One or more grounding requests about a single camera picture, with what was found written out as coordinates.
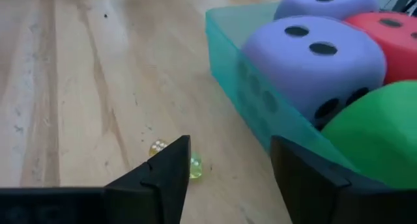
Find red foam die black pips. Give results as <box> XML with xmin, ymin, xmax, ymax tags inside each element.
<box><xmin>345</xmin><ymin>11</ymin><xmax>417</xmax><ymax>85</ymax></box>

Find teal translucent plastic bin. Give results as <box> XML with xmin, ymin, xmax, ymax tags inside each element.
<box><xmin>205</xmin><ymin>2</ymin><xmax>362</xmax><ymax>173</ymax></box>

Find green foam die black pips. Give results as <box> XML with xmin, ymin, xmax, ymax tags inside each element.
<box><xmin>321</xmin><ymin>80</ymin><xmax>417</xmax><ymax>189</ymax></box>

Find small orange transparent die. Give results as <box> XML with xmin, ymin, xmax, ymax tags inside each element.
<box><xmin>149</xmin><ymin>139</ymin><xmax>169</xmax><ymax>158</ymax></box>

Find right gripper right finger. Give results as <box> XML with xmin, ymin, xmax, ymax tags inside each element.
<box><xmin>270</xmin><ymin>135</ymin><xmax>351</xmax><ymax>224</ymax></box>

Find purple foam die black pips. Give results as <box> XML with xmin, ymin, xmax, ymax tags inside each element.
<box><xmin>242</xmin><ymin>15</ymin><xmax>387</xmax><ymax>130</ymax></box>
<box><xmin>273</xmin><ymin>0</ymin><xmax>381</xmax><ymax>21</ymax></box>

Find small yellow-green transparent die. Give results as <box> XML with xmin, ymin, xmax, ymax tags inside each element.
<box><xmin>190</xmin><ymin>151</ymin><xmax>203</xmax><ymax>180</ymax></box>

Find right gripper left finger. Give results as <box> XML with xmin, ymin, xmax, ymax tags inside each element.
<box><xmin>104</xmin><ymin>135</ymin><xmax>192</xmax><ymax>224</ymax></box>

